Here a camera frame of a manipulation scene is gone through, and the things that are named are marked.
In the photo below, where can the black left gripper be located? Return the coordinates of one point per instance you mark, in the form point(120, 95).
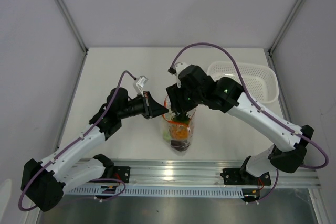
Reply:
point(155, 108)

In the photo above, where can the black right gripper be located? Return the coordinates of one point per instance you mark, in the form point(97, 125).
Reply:
point(175, 94)

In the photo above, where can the green toy cabbage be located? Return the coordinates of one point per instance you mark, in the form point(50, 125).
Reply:
point(166, 136)

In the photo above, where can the clear zip bag orange zipper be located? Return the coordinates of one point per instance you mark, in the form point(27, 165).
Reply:
point(165, 124)

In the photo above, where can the toy pineapple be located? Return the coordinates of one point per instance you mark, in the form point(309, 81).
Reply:
point(178, 126)

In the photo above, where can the dark red toy apple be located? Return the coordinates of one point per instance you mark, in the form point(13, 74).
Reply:
point(180, 145)

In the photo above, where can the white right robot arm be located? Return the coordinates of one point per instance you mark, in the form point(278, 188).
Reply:
point(194, 87)

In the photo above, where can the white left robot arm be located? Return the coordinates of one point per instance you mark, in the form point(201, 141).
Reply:
point(46, 181)

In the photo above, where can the white plastic basket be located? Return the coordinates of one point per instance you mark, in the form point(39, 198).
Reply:
point(261, 81)

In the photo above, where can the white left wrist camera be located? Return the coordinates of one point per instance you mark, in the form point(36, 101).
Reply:
point(139, 84)

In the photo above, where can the aluminium frame rail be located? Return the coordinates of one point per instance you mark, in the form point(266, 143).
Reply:
point(203, 174)

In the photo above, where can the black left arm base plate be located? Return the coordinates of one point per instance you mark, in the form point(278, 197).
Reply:
point(122, 173)

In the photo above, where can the white slotted cable duct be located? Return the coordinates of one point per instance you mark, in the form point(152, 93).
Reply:
point(158, 191)

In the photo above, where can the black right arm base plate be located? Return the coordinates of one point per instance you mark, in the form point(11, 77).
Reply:
point(233, 176)

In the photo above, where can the left back frame post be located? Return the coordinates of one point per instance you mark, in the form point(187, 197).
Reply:
point(62, 6)

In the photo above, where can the frame post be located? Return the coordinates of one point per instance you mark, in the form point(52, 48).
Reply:
point(62, 6)
point(294, 11)

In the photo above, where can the right back frame post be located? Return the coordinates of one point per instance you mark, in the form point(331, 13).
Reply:
point(294, 11)

